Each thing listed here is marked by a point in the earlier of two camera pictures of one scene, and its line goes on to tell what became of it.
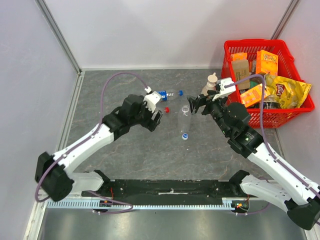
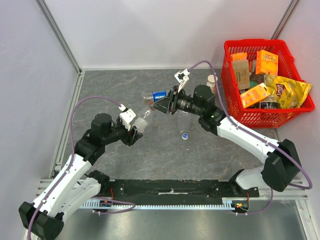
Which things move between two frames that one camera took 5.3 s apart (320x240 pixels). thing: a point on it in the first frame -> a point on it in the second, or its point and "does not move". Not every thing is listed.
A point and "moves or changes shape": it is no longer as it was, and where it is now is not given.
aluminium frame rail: [58, 34] does not move
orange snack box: [253, 94] does not move
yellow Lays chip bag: [290, 93] does not move
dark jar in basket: [271, 102] does not move
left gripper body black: [146, 120] -> [131, 140]
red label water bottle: [167, 109] moves or changes shape
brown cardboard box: [241, 70] does not move
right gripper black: [204, 105] -> [170, 101]
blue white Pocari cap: [185, 136] does not move
